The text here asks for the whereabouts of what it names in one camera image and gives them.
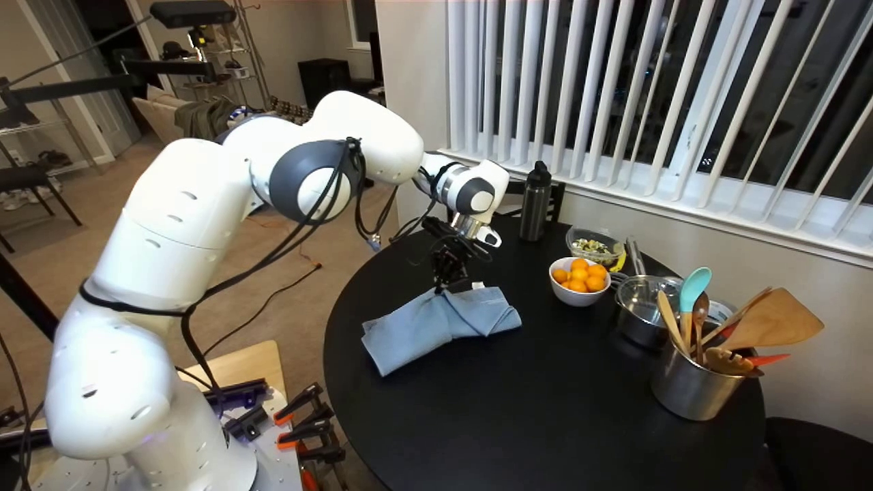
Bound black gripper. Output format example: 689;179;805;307
423;217;491;291

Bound light blue towel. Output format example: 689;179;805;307
360;287;521;376

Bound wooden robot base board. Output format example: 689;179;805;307
208;340;287;399

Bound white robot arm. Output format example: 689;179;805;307
44;89;506;491

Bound dark steel water bottle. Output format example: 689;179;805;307
519;160;551;242

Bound white bowl of oranges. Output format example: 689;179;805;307
549;257;611;307

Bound bowl of green food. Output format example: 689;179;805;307
564;228;626;273

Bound steel pot with lid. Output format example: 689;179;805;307
615;242;681;355

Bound black orange clamp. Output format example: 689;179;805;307
273;382;321;423

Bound teal silicone spatula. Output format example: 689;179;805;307
680;268;712;313

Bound steel utensil holder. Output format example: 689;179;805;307
648;344;741;423

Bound wooden spatula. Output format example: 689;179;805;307
704;287;824;352

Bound white vertical window blinds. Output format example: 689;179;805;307
446;0;873;242

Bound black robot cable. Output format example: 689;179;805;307
173;140;403;392

